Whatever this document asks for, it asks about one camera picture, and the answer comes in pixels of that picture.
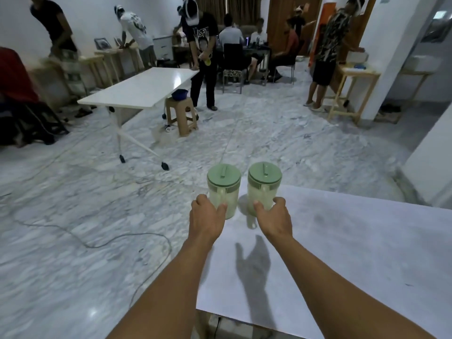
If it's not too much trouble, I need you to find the person's left hand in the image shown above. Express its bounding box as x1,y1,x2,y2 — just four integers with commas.
189,194,229,245

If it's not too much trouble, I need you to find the person's right hand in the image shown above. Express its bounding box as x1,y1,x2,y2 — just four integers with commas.
252,196,294,244

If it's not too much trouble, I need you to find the white box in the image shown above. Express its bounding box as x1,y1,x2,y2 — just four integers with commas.
347,52,370,66

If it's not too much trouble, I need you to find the black chair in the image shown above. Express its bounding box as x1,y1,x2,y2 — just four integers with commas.
222,43,245,94

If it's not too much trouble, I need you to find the person's right forearm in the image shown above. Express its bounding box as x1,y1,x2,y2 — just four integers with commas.
263,234,437,339

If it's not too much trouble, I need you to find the grey floor cable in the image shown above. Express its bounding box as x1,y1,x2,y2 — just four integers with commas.
13,220,173,309

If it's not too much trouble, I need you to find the metal chair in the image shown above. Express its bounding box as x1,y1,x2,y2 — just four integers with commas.
271,61,296,86

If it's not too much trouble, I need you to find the beige plastic stool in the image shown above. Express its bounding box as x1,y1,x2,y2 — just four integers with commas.
165,97,199,137

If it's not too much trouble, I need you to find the clear jar with green lid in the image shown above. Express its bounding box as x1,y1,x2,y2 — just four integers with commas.
247,161,283,216
206,163,242,220

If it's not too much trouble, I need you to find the brown wooden door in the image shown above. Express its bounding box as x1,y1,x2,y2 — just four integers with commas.
266,0,323,57

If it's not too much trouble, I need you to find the dark desk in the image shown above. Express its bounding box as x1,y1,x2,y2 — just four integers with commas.
172,43,272,67

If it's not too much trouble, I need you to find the light wooden table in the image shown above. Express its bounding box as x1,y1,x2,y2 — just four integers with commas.
374,69,436,125
95,45,140,86
327,63,381,125
78,54,107,89

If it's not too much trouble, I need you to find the brown curtain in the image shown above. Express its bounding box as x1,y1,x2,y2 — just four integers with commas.
194,0,262,28

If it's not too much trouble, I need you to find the white folding table on wheels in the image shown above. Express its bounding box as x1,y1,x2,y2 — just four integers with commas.
77,67,201,171

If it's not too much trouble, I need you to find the person's left forearm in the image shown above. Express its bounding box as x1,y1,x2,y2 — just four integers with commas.
106,238,217,339

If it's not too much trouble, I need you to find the white drawer cabinet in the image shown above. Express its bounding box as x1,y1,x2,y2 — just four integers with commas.
152,34,178,61

